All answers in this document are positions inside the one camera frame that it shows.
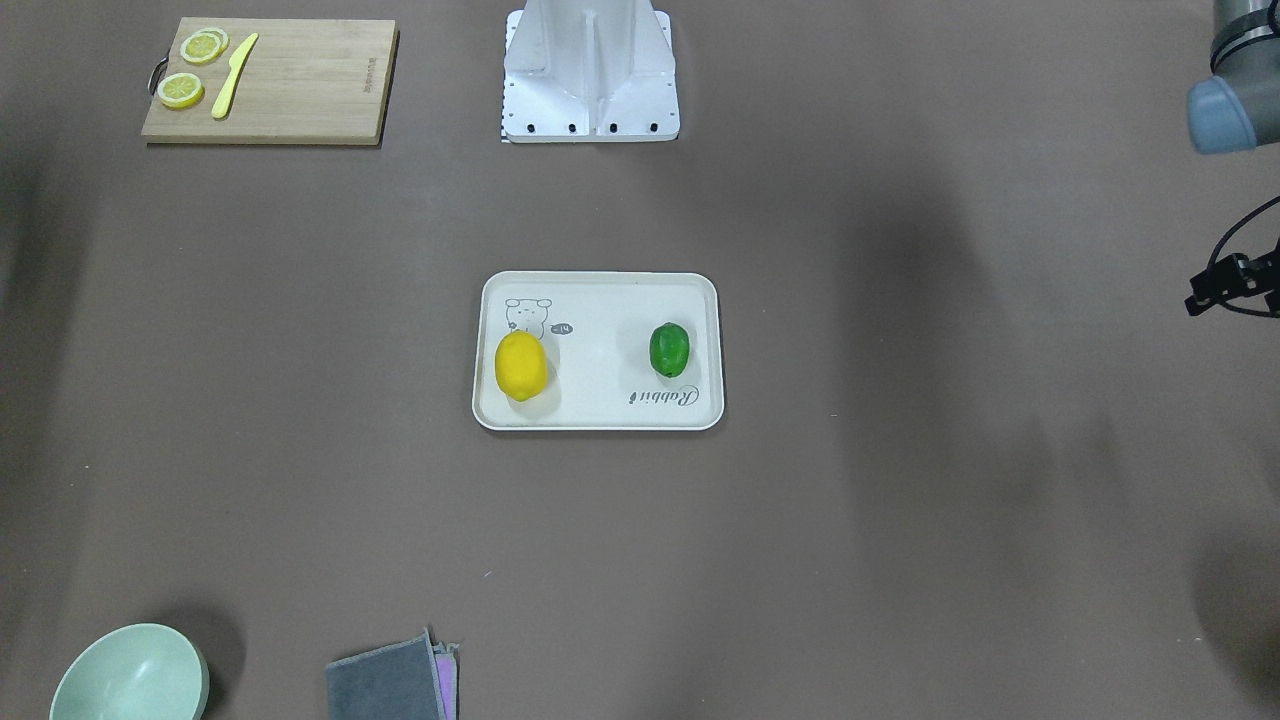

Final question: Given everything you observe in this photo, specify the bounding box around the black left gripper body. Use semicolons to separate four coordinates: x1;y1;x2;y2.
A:
1185;238;1279;319

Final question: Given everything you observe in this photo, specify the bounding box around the green lime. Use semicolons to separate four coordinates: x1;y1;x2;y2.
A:
648;322;691;378

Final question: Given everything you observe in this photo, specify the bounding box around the yellow lemon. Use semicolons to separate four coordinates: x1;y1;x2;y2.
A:
494;331;549;402

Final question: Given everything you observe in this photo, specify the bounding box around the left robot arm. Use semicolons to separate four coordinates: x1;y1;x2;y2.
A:
1184;1;1279;319

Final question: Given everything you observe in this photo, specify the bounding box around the cream rabbit tray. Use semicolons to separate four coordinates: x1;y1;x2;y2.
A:
471;270;726;430

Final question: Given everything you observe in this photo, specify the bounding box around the grey folded cloth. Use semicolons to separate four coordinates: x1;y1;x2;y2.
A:
325;630;460;719

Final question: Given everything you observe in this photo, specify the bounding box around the wooden cutting board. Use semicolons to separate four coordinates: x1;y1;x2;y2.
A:
141;15;399;146

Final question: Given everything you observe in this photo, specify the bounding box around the yellow plastic knife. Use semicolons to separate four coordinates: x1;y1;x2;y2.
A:
211;32;260;120

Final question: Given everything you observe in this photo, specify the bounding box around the lemon slice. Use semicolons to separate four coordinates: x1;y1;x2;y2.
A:
154;72;205;110
179;27;230;65

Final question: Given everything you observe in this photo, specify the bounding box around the mint green bowl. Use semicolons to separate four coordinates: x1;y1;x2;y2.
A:
47;623;211;719

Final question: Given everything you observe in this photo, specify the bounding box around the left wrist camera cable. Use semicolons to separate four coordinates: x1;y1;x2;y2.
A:
1204;195;1280;291

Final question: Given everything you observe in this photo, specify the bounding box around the white pedestal base plate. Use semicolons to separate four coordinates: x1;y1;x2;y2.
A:
500;1;681;143

